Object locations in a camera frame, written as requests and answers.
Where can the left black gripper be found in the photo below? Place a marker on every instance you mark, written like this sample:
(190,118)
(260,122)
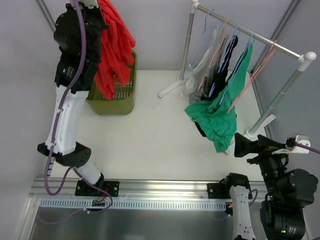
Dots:
(93,19)

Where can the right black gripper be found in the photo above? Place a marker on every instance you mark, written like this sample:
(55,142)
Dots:
(261,146)

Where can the green tank top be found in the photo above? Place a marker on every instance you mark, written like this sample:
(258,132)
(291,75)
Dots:
(213,119)

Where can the red tank top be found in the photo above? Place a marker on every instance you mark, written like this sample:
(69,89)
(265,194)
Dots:
(117,45)

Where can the blue hanger of green top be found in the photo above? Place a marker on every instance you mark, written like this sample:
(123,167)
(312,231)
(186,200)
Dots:
(222,83)

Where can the black tank top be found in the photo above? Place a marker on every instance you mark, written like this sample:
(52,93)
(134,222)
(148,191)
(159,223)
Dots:
(222,72)

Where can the blue hanger of black top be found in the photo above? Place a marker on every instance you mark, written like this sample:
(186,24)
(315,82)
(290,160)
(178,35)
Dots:
(225,60)

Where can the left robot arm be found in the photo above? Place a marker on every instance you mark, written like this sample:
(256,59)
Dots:
(78,34)

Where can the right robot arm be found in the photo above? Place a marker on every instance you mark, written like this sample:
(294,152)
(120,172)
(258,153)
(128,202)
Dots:
(288,192)

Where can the grey tank top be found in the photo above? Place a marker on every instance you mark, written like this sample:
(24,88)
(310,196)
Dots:
(203,93)

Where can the pink hanger of grey top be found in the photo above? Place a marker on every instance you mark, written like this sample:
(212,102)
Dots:
(215,55)

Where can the white tank top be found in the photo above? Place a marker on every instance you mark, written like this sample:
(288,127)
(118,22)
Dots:
(194,74)

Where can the blue hanger of white top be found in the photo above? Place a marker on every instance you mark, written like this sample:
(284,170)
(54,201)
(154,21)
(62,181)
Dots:
(188,63)

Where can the white metal clothes rack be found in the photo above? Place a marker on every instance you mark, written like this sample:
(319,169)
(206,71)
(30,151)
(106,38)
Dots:
(266,118)

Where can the olive green plastic basket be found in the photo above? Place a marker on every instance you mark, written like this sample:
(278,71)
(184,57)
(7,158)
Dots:
(123,100)

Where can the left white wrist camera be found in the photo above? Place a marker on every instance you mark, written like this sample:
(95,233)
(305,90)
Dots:
(90,4)

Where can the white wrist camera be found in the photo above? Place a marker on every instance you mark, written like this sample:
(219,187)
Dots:
(90,4)
(295,144)

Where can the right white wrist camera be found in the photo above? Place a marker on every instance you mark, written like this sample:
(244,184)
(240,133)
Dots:
(295,144)

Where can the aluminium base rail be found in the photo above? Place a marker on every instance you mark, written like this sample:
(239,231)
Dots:
(128,189)

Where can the white slotted cable duct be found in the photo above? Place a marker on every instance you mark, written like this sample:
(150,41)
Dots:
(134,204)

